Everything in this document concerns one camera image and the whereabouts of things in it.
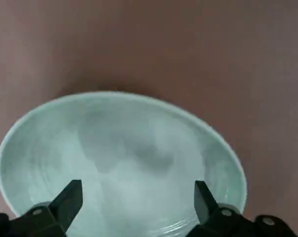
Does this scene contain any green plate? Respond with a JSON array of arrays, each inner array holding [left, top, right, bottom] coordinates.
[[0, 90, 248, 237]]

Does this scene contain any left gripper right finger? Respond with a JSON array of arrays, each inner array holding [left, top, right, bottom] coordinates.
[[188, 180, 298, 237]]

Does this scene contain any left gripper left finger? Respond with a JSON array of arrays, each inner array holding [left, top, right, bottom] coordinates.
[[0, 179, 83, 237]]

